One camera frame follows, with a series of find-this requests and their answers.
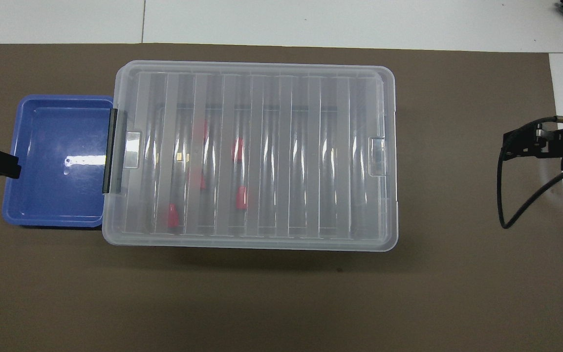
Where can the red block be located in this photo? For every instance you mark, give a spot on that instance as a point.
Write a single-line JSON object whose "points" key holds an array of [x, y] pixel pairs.
{"points": [[202, 131], [171, 216], [237, 149], [242, 198], [197, 180]]}

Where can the clear ribbed box lid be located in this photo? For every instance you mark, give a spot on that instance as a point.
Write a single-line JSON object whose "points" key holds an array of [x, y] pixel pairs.
{"points": [[281, 69]]}

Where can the blue plastic tray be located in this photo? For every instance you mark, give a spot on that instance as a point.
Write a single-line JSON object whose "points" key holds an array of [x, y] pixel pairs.
{"points": [[56, 195]]}

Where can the clear plastic storage box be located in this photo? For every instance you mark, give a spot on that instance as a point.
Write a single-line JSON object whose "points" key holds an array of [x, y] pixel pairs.
{"points": [[179, 164]]}

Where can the brown table mat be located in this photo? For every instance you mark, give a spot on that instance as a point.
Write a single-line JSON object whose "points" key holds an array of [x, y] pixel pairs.
{"points": [[281, 303]]}

